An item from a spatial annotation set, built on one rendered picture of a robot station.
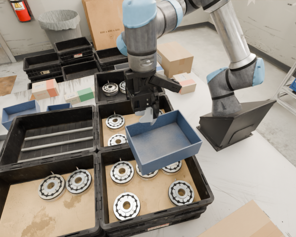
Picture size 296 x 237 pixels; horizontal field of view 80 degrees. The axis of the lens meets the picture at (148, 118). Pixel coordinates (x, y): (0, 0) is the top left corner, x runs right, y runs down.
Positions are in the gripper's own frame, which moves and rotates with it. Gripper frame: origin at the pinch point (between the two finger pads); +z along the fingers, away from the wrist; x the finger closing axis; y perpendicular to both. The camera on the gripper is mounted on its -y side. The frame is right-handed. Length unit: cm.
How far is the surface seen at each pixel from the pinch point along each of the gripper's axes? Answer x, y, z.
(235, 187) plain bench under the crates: 16, -36, 45
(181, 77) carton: -65, -51, 27
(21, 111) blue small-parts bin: -81, 66, 32
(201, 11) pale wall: -322, -249, 43
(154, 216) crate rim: 20.7, 8.7, 22.2
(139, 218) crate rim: 19.7, 13.6, 22.0
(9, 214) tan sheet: -4, 59, 29
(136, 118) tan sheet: -32.4, -2.5, 25.7
